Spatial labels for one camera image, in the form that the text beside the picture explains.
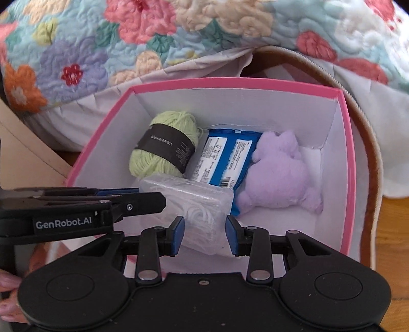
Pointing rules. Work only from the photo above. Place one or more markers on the blue wipes packet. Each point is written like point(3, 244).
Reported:
point(223, 132)

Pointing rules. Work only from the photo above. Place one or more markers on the green yarn ball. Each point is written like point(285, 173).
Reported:
point(169, 123)

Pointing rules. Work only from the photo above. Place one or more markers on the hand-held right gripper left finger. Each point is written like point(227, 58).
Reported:
point(177, 235)

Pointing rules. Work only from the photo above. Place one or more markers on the purple plush toy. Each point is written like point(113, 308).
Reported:
point(278, 175)

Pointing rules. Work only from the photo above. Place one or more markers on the striped oval rug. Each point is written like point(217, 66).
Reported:
point(372, 178)

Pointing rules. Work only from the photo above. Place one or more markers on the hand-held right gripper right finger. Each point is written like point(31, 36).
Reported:
point(231, 235)

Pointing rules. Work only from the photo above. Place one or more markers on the pink cardboard box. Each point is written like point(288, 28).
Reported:
point(350, 175)

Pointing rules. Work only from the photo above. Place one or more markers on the person's left hand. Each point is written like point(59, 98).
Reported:
point(8, 303)

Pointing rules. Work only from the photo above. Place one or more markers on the beige cabinet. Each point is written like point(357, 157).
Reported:
point(25, 153)

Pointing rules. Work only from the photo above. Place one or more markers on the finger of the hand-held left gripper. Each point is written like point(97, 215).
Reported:
point(143, 201)
point(111, 192)

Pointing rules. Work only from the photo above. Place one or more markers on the white bed skirt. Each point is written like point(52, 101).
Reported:
point(64, 127)

